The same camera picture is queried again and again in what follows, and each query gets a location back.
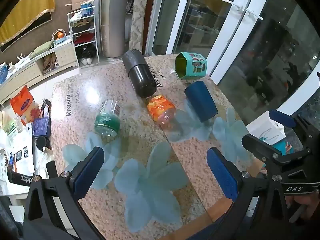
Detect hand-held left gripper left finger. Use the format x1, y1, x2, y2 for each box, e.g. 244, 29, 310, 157
24, 146, 105, 240

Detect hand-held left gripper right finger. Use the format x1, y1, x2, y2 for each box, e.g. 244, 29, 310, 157
206, 147, 298, 240

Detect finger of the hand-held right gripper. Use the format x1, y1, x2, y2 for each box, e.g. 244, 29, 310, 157
241, 133, 283, 165
269, 109, 313, 140

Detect dark blue cup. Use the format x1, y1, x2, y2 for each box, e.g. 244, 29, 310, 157
184, 80, 218, 123

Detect green hexagonal printed cup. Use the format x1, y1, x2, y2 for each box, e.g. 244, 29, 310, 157
174, 52, 208, 80

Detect black ribbed cup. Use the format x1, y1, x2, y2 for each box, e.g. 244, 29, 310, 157
122, 50, 158, 98

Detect person's right hand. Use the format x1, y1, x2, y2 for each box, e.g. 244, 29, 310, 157
286, 194, 320, 225

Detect white paper bag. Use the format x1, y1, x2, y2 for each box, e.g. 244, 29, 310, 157
247, 111, 286, 145

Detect teal packet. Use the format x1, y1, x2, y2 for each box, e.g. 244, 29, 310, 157
271, 140, 294, 156

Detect dark blue box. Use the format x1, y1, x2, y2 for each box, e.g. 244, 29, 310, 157
32, 116, 52, 138

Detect black printed box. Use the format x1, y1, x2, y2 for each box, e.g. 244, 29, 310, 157
7, 171, 34, 187

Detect orange plastic bottle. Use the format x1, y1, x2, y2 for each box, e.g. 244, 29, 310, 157
147, 94, 177, 126

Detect orange bag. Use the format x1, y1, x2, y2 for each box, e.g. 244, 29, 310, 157
10, 85, 40, 126

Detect white cabinet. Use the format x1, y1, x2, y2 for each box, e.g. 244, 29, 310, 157
0, 39, 80, 105

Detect black shoes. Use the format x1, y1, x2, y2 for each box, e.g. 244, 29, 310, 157
76, 44, 97, 57

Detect green cushion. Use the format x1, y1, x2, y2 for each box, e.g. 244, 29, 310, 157
31, 41, 57, 58

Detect bowl of oranges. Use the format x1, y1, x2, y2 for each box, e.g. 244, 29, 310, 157
52, 29, 67, 42

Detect white shelf rack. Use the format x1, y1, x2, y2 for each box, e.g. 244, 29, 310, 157
67, 11, 100, 69

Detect grey standing air conditioner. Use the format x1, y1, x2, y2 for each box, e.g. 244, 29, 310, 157
100, 0, 129, 62

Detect patterned curtain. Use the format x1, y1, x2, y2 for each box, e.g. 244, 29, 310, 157
129, 0, 155, 53

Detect blue and white box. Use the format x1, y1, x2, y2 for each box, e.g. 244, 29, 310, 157
80, 1, 94, 17

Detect cardboard box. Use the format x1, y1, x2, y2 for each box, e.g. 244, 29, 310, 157
65, 0, 95, 18

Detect yellow cloth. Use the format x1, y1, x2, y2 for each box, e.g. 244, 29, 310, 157
0, 0, 56, 47

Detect white window handle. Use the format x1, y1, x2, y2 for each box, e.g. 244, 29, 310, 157
246, 8, 263, 21
221, 0, 244, 12

